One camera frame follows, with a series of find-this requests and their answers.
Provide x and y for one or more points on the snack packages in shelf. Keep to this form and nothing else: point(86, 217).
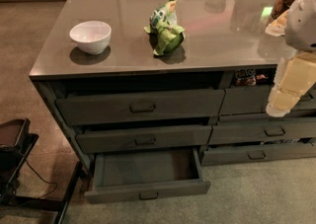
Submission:
point(253, 77)

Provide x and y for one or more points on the green crumpled snack bag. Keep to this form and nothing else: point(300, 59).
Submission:
point(164, 25)

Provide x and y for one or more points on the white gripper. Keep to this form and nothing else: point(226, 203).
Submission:
point(303, 24)

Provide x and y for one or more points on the white ceramic bowl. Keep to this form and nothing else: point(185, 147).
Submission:
point(91, 37)

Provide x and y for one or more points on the grey drawer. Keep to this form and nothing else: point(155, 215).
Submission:
point(262, 130)
point(254, 99)
point(146, 176)
point(257, 153)
point(98, 109)
point(143, 138)

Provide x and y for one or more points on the grey drawer cabinet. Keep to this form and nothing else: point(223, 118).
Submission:
point(221, 37)

